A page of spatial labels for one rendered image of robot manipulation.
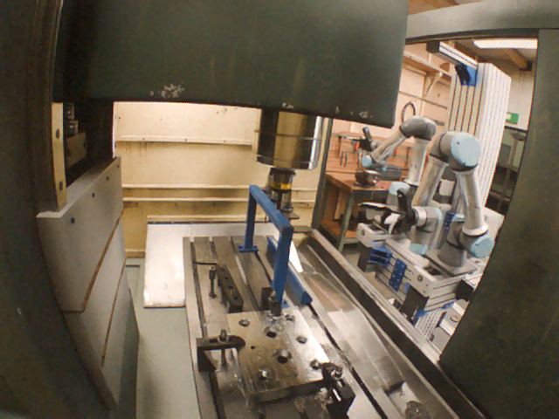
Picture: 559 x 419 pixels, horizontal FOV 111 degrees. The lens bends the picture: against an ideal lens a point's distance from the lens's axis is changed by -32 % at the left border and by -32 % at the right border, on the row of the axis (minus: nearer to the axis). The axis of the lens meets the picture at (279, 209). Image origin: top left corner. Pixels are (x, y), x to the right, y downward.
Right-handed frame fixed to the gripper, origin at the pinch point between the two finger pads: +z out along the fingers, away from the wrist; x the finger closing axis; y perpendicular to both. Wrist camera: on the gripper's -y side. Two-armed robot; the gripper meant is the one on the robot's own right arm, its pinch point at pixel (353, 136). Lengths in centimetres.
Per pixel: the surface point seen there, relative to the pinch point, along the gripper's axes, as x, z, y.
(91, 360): -172, -102, 12
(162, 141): -130, 16, -7
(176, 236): -132, 5, 47
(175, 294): -143, -29, 61
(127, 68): -153, -94, -38
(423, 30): -43, -78, -64
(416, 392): -81, -130, 69
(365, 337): -81, -98, 63
